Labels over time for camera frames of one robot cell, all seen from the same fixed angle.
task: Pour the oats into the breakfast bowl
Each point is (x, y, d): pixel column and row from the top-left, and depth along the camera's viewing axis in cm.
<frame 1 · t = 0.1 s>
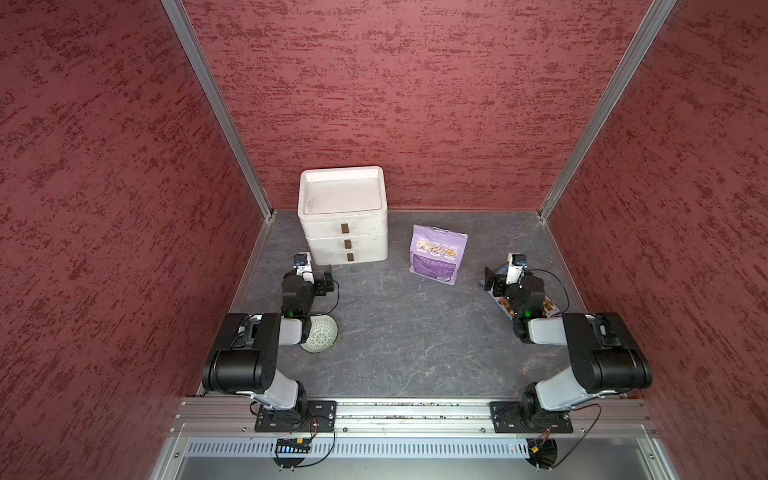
left hand: (315, 270, 93), fingers open
right hand: (499, 270, 94), fingers open
white three-drawer storage box: (344, 213, 89), point 25 cm above the table
purple oats bag: (436, 252, 92), point 15 cm above the table
green patterned breakfast bowl: (323, 334, 89), on the table

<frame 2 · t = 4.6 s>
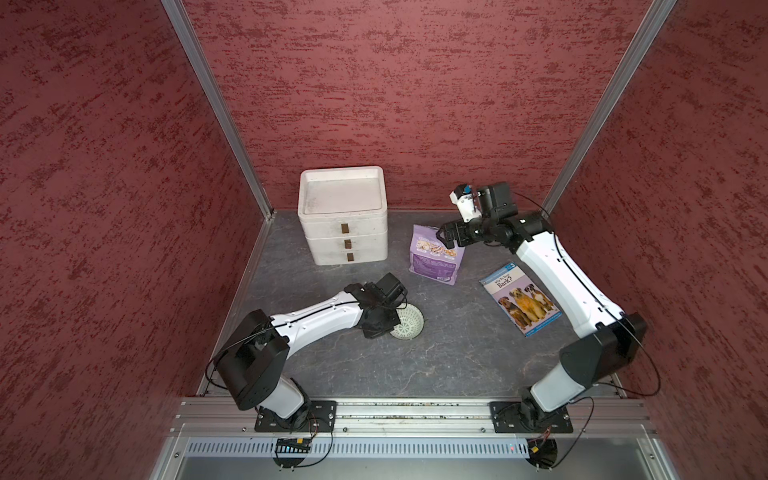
left hand: (391, 332, 83), fingers closed
right hand: (452, 234, 80), fingers open
green patterned breakfast bowl: (411, 321, 90), point 3 cm above the table
the other named things where they were.

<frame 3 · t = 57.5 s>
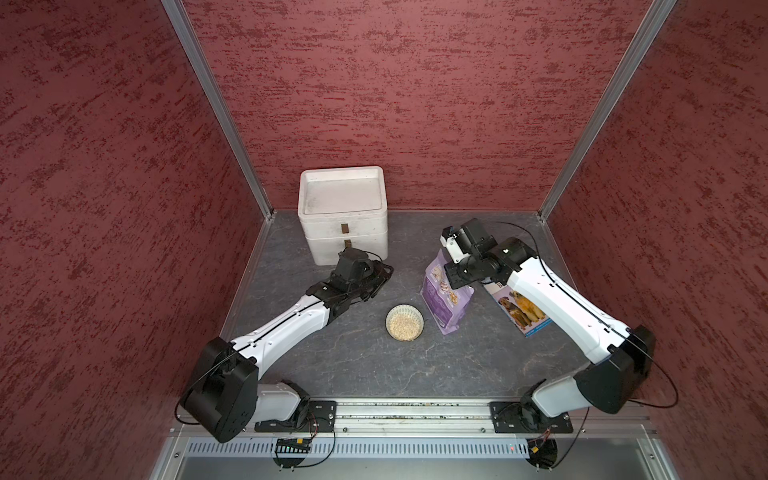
left hand: (391, 277, 82), fingers open
right hand: (453, 278, 79), fingers closed
purple oats bag: (445, 306, 83), point 12 cm above the table
the other named things where they were.

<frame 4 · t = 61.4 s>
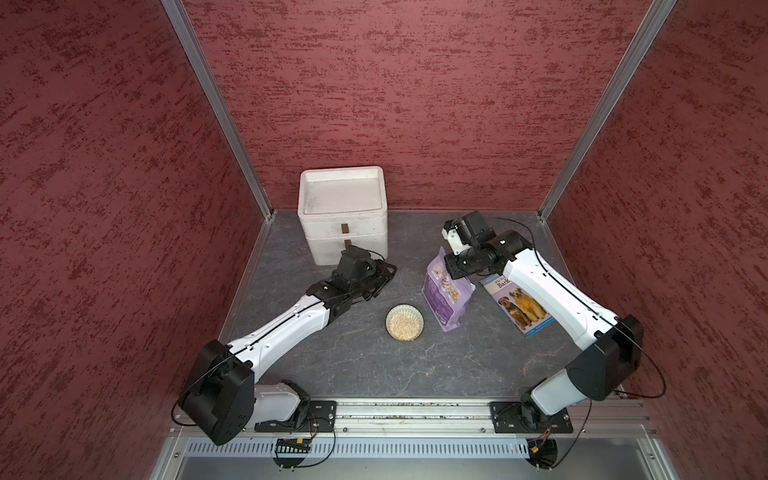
left hand: (395, 277, 81), fingers open
right hand: (452, 270, 81), fingers closed
the named things where they were.

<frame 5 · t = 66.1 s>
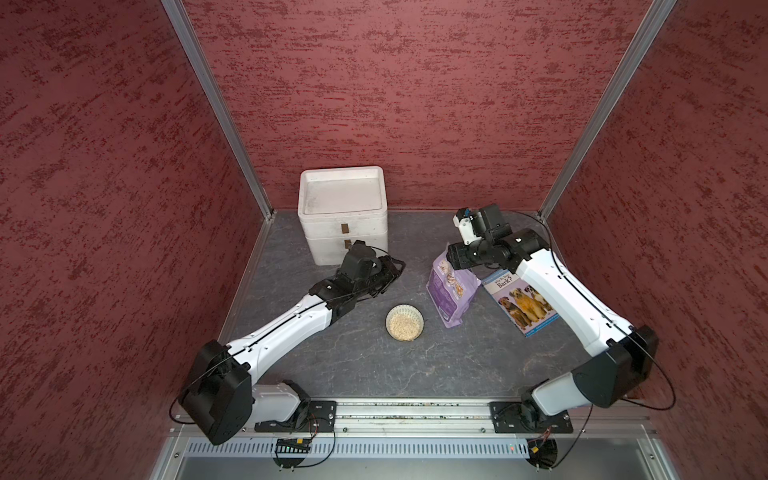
left hand: (403, 273, 79), fingers open
right hand: (458, 258, 80), fingers open
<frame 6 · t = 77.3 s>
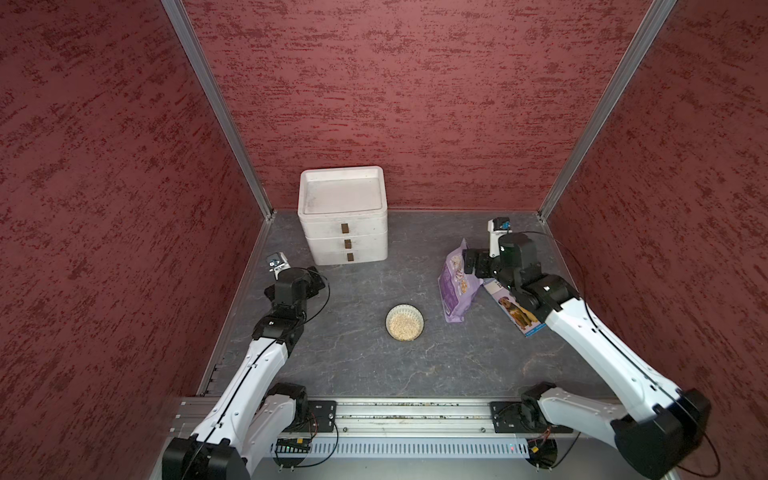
left hand: (299, 279, 82), fingers open
right hand: (478, 256, 78), fingers open
purple oats bag: (457, 287, 86), point 13 cm above the table
the other named things where they were.

